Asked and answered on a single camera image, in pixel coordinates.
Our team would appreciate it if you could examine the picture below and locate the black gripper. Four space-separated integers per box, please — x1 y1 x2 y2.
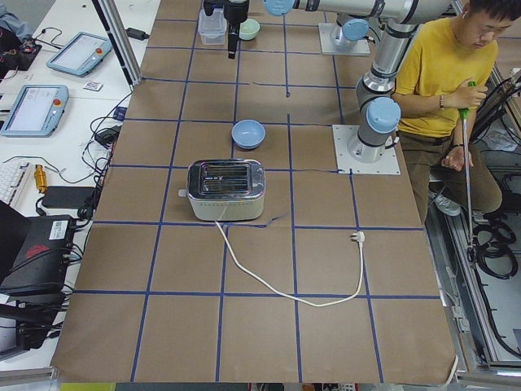
225 0 249 59

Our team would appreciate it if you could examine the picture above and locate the green bowl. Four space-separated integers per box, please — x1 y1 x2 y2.
239 18 261 41

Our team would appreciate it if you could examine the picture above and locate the blue bowl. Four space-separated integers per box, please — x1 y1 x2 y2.
231 119 265 150

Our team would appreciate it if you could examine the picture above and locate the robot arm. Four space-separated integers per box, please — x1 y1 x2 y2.
223 1 369 59
264 0 450 163

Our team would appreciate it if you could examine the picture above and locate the clear plastic food container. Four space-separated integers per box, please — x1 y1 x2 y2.
198 8 227 46

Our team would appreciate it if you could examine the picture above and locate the black power adapter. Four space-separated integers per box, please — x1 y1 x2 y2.
125 28 150 41

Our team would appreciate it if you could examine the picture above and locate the far teach pendant tablet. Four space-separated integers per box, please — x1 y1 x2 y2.
46 32 112 77

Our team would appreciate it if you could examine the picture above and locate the teach pendant tablet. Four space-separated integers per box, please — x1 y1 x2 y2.
1 85 69 138
46 32 112 77

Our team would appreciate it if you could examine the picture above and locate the silver two-slot toaster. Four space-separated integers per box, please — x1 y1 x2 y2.
178 159 265 222

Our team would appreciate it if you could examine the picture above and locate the near teach pendant tablet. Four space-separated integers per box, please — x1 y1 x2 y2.
1 85 69 138

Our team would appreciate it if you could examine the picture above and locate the person in yellow shirt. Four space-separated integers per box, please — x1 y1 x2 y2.
392 1 520 221

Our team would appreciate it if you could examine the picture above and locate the white keyboard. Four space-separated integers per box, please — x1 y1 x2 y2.
1 161 34 209

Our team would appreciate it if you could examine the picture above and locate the black computer box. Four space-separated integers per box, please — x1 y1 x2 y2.
1 214 76 297

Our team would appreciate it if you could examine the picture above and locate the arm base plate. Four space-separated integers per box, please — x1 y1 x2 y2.
332 125 401 175
318 19 370 56

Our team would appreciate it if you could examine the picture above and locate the aluminium frame post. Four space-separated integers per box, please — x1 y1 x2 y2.
92 0 142 87

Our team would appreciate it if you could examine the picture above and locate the white toaster power cord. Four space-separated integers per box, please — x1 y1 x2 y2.
214 219 366 308

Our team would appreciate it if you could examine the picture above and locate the green handled grabber stick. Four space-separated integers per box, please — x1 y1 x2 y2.
458 81 478 266

